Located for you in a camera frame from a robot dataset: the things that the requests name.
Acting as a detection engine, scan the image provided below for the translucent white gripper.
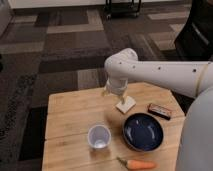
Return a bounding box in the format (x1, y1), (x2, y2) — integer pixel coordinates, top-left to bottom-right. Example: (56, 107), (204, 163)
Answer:
(101, 78), (128, 104)

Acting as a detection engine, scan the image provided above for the white sponge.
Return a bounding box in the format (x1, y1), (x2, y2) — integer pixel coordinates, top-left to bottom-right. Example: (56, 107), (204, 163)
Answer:
(116, 96), (136, 114)

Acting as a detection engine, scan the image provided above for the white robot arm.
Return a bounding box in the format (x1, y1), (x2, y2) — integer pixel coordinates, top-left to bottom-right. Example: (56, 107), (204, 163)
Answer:
(104, 48), (213, 171)

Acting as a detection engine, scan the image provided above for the white ceramic cup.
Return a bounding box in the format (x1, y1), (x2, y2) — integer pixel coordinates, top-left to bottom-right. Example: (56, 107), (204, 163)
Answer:
(87, 125), (111, 149)

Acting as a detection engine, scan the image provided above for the dark blue bowl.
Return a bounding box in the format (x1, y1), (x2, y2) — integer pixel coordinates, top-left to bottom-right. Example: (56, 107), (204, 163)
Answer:
(122, 113), (164, 151)

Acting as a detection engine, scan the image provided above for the red brown rectangular box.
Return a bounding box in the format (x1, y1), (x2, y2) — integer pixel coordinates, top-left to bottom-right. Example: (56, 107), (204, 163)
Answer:
(148, 103), (172, 120)

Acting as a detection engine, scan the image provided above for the orange carrot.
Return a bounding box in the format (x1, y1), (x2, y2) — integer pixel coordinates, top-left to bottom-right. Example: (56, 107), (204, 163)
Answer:
(117, 158), (156, 170)

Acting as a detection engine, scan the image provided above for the black office chair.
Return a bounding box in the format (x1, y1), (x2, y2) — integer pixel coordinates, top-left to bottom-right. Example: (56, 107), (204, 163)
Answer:
(174, 0), (213, 61)

